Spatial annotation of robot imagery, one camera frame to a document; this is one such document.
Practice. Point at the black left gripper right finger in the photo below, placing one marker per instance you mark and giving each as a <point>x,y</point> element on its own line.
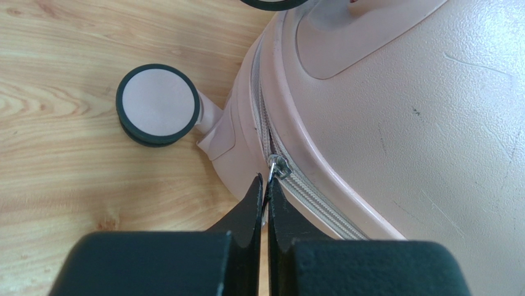
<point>305,261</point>

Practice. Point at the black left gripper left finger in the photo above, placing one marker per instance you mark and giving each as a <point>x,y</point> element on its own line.
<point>222,260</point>

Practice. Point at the pink suitcase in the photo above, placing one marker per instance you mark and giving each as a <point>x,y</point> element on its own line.
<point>397,119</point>

